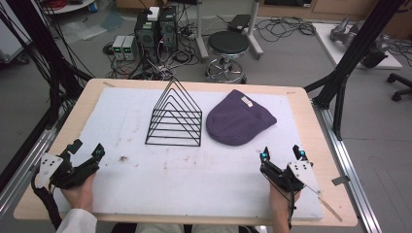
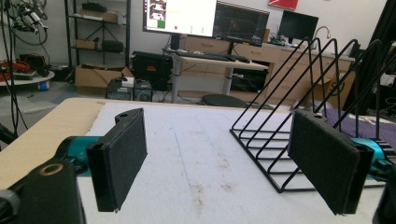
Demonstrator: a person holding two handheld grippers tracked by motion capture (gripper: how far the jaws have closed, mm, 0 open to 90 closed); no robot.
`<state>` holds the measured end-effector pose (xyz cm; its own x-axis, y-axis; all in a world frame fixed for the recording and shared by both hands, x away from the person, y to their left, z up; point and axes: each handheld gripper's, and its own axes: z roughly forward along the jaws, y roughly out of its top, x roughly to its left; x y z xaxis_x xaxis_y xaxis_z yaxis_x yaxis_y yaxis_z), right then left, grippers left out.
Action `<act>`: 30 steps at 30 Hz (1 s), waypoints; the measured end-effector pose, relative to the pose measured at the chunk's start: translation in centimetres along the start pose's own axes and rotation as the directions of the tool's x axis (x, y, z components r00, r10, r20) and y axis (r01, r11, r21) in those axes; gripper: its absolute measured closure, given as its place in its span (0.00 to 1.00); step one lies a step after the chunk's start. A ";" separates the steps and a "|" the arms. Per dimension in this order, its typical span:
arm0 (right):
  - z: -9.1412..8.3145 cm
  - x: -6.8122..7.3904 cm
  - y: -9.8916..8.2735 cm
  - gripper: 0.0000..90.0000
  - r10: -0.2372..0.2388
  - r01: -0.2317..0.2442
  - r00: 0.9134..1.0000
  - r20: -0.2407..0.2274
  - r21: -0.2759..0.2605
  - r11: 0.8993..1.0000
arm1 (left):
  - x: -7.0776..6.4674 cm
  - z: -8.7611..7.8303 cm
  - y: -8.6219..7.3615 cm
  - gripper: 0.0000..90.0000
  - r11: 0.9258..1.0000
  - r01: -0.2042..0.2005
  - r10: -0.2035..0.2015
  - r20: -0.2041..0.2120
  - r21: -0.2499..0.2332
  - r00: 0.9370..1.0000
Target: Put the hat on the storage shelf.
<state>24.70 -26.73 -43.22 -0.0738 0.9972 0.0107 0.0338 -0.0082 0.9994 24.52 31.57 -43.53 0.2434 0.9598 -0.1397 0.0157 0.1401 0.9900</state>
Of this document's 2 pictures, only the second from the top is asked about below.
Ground black stand frame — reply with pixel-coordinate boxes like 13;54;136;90
341;0;396;117

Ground round black stool seat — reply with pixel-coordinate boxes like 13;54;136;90
201;93;249;109

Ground equipment with cables on stand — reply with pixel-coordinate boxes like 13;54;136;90
8;0;50;47

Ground white standing desk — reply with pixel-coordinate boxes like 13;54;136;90
162;48;269;105

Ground black computer tower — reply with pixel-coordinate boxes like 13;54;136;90
105;77;135;102
134;79;154;103

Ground hanging black cables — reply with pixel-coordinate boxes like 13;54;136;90
0;0;30;138

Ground monitor with dark screen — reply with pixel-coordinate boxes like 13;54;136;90
213;1;271;48

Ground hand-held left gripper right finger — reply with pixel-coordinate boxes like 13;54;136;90
287;109;375;216

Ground purple ribbed mat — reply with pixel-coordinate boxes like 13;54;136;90
320;106;396;149

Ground white foam sheet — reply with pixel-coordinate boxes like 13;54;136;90
76;102;387;224

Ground gooseneck desk lamp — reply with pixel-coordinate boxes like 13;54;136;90
313;25;332;41

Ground large open cardboard box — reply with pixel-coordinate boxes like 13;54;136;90
74;63;135;95

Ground monitor with white screen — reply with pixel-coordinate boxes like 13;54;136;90
142;0;219;38

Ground red wall picture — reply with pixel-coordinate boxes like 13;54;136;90
268;0;300;11

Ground small black monitor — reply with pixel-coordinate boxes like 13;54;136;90
277;9;319;44

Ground black metal shelf unit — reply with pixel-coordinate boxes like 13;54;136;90
64;0;132;69

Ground black hard case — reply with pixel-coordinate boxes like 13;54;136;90
131;50;174;92

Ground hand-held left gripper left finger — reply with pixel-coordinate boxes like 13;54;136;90
86;107;149;214

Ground long wooden cabinet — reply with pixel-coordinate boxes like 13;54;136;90
180;35;357;108

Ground round white table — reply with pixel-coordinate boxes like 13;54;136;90
0;70;56;88

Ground black keyboard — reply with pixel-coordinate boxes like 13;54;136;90
175;49;232;63

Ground black wire rack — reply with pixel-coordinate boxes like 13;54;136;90
229;37;396;194

